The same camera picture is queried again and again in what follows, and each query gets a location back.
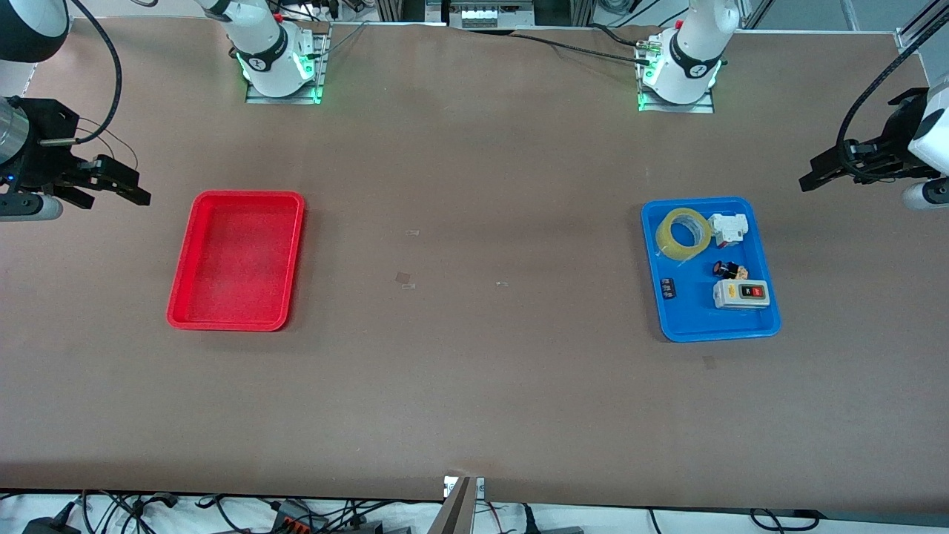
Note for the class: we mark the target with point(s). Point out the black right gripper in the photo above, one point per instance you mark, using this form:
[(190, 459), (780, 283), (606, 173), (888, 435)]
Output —
[(46, 152)]

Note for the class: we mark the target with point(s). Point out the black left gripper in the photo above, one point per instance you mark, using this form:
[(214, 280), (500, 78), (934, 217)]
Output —
[(892, 141)]

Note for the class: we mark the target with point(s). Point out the yellow clear tape roll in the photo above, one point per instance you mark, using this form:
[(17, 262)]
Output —
[(661, 237)]

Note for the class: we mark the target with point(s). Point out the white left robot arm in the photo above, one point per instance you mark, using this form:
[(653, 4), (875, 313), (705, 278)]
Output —
[(693, 52)]

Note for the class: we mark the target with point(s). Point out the white circuit breaker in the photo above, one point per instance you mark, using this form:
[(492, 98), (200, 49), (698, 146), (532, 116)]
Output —
[(726, 228)]

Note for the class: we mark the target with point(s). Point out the red plastic tray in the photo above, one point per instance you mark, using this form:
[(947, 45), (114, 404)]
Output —
[(237, 259)]

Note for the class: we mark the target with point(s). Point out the red black push button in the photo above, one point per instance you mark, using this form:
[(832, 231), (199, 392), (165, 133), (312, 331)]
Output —
[(730, 271)]

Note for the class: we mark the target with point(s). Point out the aluminium corner profile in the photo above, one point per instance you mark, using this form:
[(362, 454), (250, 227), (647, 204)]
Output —
[(908, 37)]

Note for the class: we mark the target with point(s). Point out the small black terminal block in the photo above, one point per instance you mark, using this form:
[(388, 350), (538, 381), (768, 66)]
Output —
[(668, 288)]

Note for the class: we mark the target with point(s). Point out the blue plastic tray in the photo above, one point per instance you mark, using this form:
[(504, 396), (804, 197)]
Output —
[(689, 315)]

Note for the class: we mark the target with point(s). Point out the black power adapter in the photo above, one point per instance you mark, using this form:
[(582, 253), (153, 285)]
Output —
[(48, 526)]

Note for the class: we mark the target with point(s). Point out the white power strip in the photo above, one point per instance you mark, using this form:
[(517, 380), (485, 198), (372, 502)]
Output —
[(488, 16)]

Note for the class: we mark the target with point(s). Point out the orange connector block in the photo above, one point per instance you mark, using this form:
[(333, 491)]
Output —
[(296, 519)]

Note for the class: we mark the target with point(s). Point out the aluminium profile bar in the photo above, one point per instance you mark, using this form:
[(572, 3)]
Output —
[(456, 513)]

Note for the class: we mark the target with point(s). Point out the grey on-off switch box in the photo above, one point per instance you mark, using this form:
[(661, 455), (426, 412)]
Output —
[(730, 295)]

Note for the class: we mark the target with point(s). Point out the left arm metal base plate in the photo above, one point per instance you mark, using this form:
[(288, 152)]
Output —
[(675, 108)]

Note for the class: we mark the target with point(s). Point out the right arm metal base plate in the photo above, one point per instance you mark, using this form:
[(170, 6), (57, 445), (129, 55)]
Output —
[(282, 99)]

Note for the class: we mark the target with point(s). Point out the aluminium frame structure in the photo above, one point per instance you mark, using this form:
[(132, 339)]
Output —
[(437, 9)]

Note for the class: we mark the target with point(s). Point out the white metal bracket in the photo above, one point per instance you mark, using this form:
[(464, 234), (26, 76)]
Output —
[(480, 487)]

